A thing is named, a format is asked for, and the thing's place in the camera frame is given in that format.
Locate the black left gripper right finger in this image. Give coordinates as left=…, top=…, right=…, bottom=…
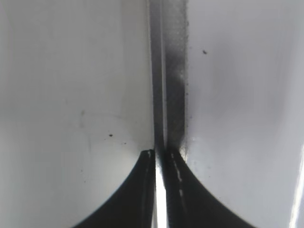
left=162, top=147, right=252, bottom=228

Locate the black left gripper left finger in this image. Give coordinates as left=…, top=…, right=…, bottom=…
left=76, top=150, right=155, bottom=228

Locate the white board with aluminium frame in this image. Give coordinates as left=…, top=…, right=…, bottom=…
left=148, top=0, right=304, bottom=228

